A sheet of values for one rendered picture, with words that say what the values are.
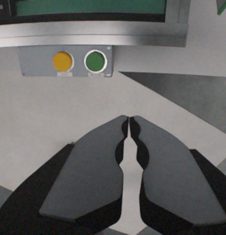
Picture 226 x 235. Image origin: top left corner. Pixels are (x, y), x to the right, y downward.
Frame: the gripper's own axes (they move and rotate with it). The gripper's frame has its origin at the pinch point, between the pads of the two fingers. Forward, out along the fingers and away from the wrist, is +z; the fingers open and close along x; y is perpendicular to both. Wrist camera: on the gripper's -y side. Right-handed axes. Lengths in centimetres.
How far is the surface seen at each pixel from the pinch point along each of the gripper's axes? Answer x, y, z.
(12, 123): -38, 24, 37
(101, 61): -5.3, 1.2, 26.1
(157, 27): 5.7, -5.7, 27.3
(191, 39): 16.3, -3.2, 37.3
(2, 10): -25.3, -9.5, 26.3
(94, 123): -9.3, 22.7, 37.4
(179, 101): 45, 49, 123
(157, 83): 25, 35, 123
